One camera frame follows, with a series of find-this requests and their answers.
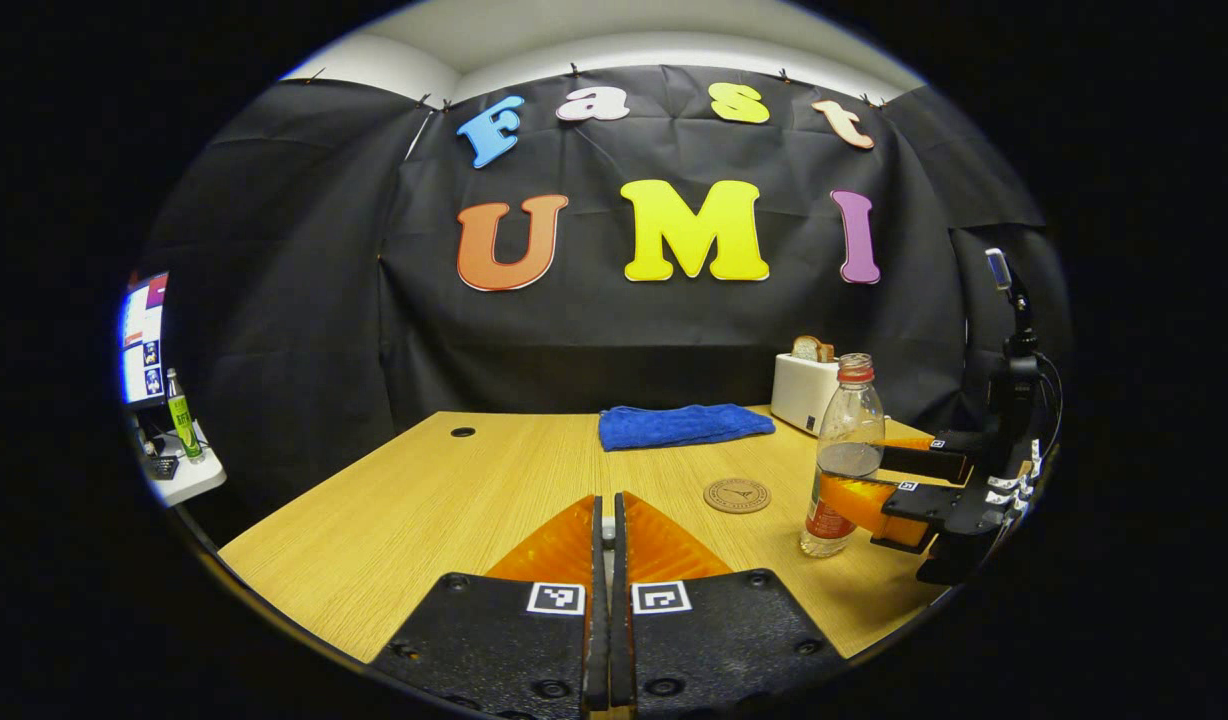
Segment white side table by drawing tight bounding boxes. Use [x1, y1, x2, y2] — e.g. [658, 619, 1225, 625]
[134, 420, 228, 508]

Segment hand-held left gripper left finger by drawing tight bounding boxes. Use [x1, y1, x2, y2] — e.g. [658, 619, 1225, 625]
[369, 495, 609, 720]

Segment white toaster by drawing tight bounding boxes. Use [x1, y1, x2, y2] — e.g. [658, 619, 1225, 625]
[771, 353, 843, 436]

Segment clear plastic water bottle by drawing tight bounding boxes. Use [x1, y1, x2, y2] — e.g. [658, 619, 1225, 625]
[800, 353, 887, 558]

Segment round wooden coaster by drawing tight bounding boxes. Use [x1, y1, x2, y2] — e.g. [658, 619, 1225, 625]
[702, 477, 772, 515]

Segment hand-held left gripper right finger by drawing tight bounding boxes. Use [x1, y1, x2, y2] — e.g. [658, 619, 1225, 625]
[612, 490, 850, 720]

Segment computer monitor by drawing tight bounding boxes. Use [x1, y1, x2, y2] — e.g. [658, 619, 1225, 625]
[121, 272, 170, 409]

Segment green bottle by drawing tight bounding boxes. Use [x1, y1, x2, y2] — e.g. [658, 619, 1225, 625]
[166, 368, 205, 463]

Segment blue towel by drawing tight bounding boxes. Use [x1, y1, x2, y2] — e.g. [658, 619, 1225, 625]
[598, 403, 777, 452]

